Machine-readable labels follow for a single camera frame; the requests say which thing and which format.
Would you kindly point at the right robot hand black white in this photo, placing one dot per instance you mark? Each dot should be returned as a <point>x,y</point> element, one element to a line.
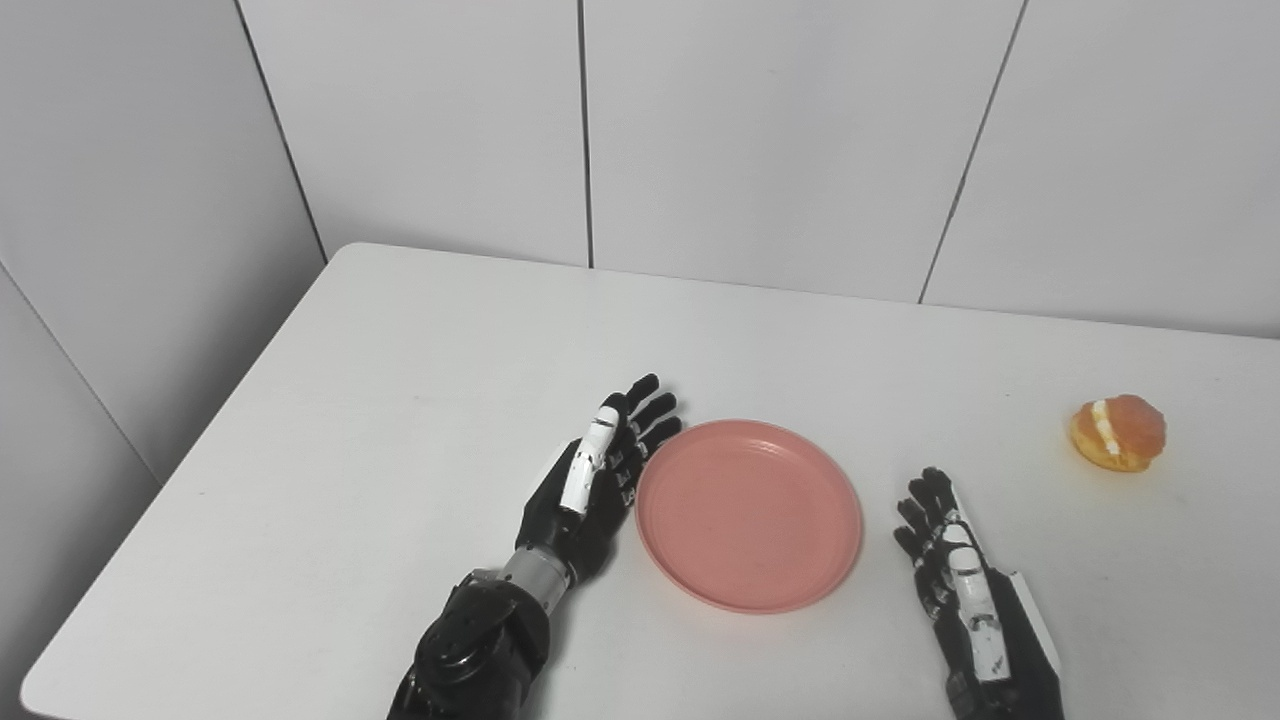
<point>975,610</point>

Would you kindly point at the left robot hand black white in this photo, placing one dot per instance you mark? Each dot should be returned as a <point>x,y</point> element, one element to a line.
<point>590,490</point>

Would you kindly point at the pink round plate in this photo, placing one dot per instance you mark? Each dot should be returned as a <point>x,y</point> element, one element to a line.
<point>749,515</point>

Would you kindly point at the cream puff pastry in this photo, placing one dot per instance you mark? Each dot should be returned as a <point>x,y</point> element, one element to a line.
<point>1118,432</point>

